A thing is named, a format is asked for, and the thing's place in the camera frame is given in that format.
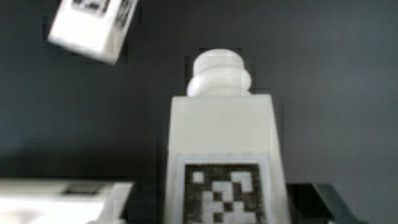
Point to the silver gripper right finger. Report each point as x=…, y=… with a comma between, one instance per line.
x=316, y=205

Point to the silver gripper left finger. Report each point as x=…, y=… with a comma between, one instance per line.
x=62, y=201

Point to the white leg behind tabletop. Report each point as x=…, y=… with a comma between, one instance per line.
x=90, y=26

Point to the white leg with tag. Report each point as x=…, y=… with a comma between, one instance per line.
x=224, y=187

